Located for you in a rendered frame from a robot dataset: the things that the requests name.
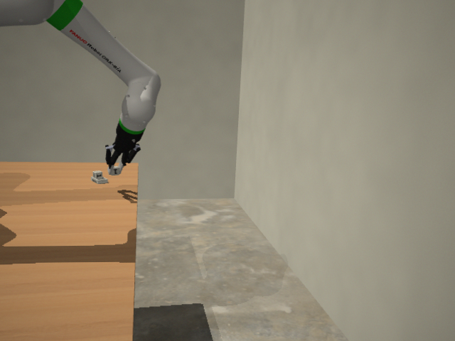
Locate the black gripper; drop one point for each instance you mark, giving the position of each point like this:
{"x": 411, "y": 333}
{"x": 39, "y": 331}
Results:
{"x": 120, "y": 147}

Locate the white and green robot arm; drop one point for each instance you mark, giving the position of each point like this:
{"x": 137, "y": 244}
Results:
{"x": 76, "y": 21}

